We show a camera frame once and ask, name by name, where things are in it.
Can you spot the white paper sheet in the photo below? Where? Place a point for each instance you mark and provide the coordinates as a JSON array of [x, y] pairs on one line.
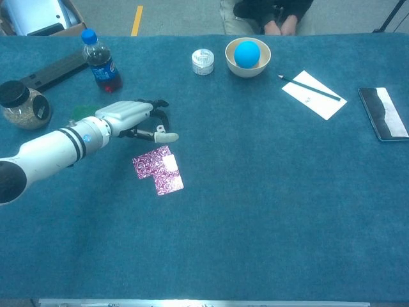
[[319, 106]]

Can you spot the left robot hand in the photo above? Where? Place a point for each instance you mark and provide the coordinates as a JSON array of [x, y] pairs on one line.
[[128, 112]]

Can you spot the cream bowl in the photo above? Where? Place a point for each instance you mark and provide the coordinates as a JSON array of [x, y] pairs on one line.
[[246, 72]]

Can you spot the blue ball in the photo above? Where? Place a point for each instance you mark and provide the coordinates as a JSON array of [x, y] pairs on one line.
[[246, 54]]

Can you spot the cardboard box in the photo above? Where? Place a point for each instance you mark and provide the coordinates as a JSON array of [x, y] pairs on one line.
[[76, 28]]

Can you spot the teal table cloth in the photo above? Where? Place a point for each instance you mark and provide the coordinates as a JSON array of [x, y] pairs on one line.
[[255, 208]]

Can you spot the yellow floor tape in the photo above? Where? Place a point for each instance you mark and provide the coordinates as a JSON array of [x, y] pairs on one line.
[[137, 20]]

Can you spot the black tripod leg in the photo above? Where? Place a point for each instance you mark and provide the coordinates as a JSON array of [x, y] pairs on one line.
[[391, 16]]

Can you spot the seated person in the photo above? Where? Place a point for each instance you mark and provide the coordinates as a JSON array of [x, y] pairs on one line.
[[281, 12]]

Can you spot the cola bottle blue cap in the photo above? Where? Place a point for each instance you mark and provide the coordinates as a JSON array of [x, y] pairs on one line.
[[102, 70]]

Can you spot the dark flat bar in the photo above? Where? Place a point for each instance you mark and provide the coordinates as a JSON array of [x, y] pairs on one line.
[[57, 68]]

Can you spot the white panel in box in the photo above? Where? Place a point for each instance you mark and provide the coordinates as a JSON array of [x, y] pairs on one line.
[[32, 12]]

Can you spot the green yellow sponge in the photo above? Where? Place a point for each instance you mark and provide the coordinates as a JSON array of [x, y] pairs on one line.
[[83, 111]]

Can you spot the metal table rail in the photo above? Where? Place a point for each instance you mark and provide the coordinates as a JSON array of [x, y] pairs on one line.
[[191, 303]]

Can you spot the dark green pencil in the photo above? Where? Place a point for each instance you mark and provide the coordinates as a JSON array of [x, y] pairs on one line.
[[306, 87]]

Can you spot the red patterned playing card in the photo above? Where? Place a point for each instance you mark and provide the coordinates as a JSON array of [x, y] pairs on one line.
[[169, 182], [147, 164]]

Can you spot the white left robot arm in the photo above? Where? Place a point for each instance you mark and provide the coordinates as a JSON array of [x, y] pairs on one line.
[[48, 150]]

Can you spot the black smartphone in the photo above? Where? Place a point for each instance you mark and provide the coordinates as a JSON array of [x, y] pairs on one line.
[[383, 115]]

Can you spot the glass jar black lid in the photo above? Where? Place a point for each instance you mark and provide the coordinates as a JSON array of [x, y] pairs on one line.
[[25, 115]]

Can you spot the small round white tin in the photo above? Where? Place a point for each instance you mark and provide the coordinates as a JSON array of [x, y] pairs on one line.
[[203, 62]]

